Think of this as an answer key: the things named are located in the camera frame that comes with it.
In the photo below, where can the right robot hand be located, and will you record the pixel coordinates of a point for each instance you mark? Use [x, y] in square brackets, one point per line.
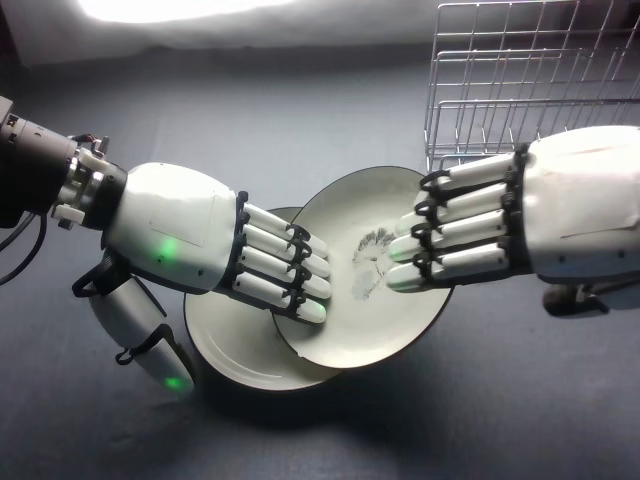
[580, 200]

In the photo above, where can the white plate with dark rim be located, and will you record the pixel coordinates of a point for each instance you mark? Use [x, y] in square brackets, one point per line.
[350, 325]
[240, 350]

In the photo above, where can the white backdrop sheet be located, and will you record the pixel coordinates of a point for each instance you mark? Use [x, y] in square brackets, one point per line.
[250, 20]

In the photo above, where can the grey table cloth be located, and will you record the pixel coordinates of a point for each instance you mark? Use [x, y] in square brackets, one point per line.
[100, 440]

